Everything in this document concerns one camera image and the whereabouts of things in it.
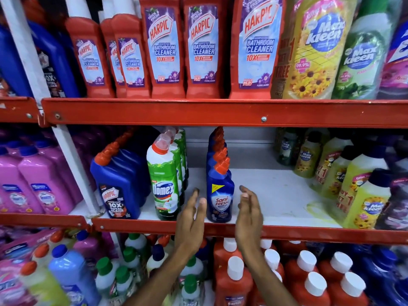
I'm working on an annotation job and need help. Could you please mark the person's left hand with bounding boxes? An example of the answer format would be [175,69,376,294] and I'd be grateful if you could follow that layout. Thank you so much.
[174,188,208,257]

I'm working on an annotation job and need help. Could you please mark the person's right hand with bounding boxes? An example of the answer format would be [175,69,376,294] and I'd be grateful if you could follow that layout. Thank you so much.
[235,185,264,256]

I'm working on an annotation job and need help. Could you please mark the person's left forearm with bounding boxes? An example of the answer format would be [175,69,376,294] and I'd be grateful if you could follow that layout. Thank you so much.
[124,247,196,306]

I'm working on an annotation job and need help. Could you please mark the row of slim blue bottles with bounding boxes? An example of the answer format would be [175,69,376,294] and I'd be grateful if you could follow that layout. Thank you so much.
[206,126,235,224]

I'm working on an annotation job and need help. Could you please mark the green white toilet cleaner bottle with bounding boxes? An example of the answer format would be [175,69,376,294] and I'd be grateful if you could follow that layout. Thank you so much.
[146,134,181,221]
[175,129,189,190]
[169,142,186,206]

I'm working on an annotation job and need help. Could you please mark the small dark green bottle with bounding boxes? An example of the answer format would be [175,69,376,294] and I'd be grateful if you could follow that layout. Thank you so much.
[276,128,299,166]

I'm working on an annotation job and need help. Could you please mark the row of dark blue bottles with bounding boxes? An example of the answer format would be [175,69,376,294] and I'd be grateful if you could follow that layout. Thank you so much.
[90,129,152,220]

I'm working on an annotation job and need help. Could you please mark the group of white green-capped bottles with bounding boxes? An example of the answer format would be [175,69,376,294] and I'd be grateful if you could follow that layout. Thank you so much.
[95,232,206,306]

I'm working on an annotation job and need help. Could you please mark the group of red white-capped bottles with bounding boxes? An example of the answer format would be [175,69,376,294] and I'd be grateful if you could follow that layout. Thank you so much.
[213,237,370,306]

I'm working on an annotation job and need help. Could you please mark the group of yellow cleaner bottles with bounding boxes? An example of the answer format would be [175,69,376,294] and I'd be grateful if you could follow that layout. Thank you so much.
[293,130,393,230]

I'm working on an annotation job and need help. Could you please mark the purple bottle with blue cap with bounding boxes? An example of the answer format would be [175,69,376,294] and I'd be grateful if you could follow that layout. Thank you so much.
[73,230,103,262]

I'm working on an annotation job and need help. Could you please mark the light blue bottle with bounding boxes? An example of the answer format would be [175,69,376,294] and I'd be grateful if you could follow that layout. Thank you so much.
[48,244,102,306]

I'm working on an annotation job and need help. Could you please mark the dark purple cleaner bottles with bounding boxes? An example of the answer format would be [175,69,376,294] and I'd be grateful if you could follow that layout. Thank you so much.
[375,136,408,232]

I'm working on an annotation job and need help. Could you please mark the row of red cleaner bottles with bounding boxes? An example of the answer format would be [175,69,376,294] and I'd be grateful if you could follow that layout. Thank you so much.
[64,0,286,100]

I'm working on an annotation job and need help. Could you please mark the group of blue round bottles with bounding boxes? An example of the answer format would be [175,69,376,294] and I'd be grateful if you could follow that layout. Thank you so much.
[350,245,408,306]

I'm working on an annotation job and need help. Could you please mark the group of pink bottles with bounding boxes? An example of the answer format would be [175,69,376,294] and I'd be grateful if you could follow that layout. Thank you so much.
[0,130,85,216]

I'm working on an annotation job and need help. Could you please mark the yellow floor cleaner twin pack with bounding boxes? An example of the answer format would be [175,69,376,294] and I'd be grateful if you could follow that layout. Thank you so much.
[271,0,360,100]

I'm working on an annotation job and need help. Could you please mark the yellow bottle with orange cap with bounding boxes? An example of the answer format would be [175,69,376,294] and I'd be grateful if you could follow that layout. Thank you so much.
[20,261,71,306]

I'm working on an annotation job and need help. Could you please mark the green floor cleaner bottle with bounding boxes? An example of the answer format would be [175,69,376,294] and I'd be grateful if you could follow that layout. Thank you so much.
[331,0,403,100]

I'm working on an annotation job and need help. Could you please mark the pink refill pouches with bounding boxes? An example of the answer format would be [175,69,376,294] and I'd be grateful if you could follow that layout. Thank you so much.
[0,229,58,306]

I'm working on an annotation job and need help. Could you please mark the purple floor cleaner bottle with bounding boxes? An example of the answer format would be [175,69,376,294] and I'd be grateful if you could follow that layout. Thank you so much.
[377,16,408,100]

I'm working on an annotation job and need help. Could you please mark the large blue cleaner bottle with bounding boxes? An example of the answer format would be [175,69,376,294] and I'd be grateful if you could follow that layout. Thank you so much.
[28,20,81,99]
[0,25,33,98]

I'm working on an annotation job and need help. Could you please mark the long red shelf rail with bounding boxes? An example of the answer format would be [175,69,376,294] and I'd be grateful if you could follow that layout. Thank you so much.
[91,217,408,246]
[41,98,408,129]

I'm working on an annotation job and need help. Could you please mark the short red shelf rail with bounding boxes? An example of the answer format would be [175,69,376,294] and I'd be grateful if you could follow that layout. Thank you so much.
[0,97,41,124]
[0,213,90,230]

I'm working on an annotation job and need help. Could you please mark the white shelf upright post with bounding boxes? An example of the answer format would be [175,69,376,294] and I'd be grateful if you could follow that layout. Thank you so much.
[0,0,103,219]

